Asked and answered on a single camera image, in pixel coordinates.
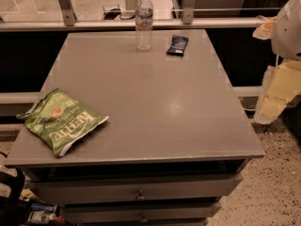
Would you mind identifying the upper drawer knob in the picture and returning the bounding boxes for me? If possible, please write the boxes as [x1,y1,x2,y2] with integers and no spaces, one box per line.
[135,189,146,201]

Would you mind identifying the upper grey drawer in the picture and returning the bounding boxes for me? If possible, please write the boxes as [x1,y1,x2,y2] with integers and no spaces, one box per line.
[30,173,243,204]

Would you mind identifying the bottles on floor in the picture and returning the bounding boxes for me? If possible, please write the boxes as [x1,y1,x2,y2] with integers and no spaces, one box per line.
[25,202,68,226]

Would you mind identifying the drawer knob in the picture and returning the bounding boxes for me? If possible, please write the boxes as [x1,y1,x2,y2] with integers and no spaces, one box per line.
[139,214,148,223]
[135,189,146,201]

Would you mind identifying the metal railing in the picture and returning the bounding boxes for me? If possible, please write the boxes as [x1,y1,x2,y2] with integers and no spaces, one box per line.
[0,0,288,32]

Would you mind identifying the black bag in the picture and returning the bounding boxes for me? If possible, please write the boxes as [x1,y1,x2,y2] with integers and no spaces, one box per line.
[0,169,29,226]

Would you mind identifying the lower drawer knob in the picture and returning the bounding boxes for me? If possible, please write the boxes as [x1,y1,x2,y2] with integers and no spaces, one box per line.
[139,214,148,223]

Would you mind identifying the green jalapeno chip bag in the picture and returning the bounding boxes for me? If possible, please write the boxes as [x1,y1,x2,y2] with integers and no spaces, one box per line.
[17,89,109,157]

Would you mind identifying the dark blue snack packet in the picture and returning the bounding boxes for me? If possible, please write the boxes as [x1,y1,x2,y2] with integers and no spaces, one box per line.
[166,35,189,57]

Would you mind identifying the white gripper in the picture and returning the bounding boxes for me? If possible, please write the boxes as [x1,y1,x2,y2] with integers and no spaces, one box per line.
[252,0,301,124]

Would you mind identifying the clear plastic water bottle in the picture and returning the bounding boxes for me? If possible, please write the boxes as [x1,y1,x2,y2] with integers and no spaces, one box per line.
[135,0,153,51]

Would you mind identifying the grey drawer cabinet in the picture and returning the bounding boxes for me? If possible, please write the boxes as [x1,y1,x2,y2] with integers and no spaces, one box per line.
[6,30,263,226]

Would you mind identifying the grey drawer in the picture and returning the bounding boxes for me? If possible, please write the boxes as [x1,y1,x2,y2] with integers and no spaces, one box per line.
[30,173,243,204]
[62,202,221,223]

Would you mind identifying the lower grey drawer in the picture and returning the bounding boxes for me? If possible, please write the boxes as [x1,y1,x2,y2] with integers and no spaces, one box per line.
[62,202,221,223]

